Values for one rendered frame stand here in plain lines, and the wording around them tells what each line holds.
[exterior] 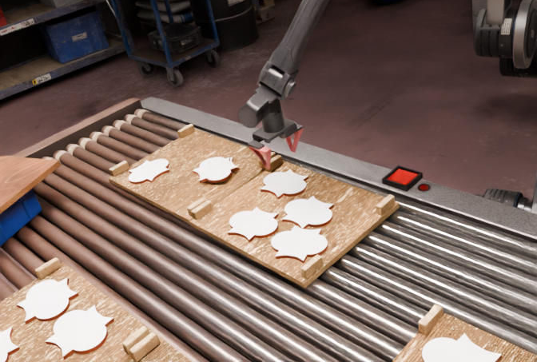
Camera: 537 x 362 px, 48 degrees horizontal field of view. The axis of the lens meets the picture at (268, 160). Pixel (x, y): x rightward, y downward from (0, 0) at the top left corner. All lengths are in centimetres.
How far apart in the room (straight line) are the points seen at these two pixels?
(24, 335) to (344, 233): 74
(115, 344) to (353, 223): 60
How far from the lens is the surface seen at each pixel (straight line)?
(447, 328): 120
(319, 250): 137
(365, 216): 147
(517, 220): 148
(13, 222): 182
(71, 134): 225
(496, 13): 186
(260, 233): 145
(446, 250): 139
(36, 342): 141
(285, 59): 142
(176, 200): 168
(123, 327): 134
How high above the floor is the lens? 181
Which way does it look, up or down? 30 degrees down
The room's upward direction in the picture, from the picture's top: 11 degrees counter-clockwise
